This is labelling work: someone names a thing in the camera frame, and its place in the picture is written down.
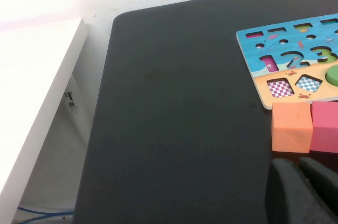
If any white shelf board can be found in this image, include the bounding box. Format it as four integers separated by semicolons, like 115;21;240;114
0;17;88;224

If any green circle piece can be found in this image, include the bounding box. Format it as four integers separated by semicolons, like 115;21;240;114
326;64;338;87

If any magenta cube block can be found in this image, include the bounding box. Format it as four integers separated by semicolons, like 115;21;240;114
309;100;338;153

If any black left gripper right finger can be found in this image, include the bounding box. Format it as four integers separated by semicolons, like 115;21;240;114
298;156;338;224

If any orange cube block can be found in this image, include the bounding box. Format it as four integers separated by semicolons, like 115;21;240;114
271;101;314;153

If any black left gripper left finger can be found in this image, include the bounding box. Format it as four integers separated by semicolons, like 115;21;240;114
265;157;334;224

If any barcode label sticker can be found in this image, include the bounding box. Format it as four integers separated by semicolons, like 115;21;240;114
64;90;80;114

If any blue cable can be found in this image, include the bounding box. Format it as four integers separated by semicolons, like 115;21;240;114
17;206;74;221

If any blue ocean wooden puzzle board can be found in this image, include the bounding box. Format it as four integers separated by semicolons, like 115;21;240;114
236;12;338;110

